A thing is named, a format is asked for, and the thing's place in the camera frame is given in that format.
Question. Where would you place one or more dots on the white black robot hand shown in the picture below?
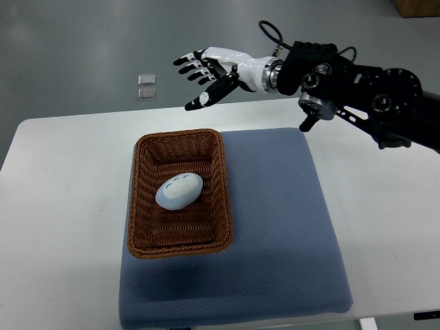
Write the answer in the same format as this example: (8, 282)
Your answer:
(240, 66)

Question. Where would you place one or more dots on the blue white plush toy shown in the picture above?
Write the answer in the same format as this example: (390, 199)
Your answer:
(179, 191)

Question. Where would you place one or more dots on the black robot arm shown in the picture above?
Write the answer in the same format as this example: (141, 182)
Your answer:
(387, 104)

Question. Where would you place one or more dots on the brown wicker basket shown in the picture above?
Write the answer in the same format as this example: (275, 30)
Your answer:
(206, 225)

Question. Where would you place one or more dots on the upper metal floor plate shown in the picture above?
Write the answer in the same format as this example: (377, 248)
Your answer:
(146, 79)

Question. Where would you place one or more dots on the metal floor plate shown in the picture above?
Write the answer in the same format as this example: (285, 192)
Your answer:
(146, 79)
(146, 93)

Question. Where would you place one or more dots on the lower metal floor plate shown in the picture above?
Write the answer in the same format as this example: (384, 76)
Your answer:
(146, 93)

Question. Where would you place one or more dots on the blue padded mat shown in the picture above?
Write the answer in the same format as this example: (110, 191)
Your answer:
(284, 260)

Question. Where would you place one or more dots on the brown cardboard box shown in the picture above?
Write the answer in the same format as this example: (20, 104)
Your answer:
(417, 8)

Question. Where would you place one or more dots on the white table leg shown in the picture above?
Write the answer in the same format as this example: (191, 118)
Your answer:
(368, 324)

